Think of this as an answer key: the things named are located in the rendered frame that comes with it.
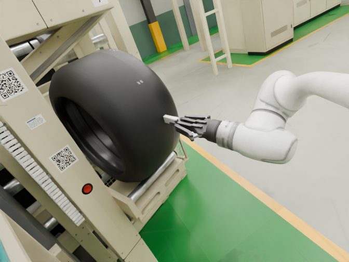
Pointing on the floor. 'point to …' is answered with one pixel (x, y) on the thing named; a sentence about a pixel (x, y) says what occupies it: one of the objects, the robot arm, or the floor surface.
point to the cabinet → (267, 25)
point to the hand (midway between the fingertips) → (171, 120)
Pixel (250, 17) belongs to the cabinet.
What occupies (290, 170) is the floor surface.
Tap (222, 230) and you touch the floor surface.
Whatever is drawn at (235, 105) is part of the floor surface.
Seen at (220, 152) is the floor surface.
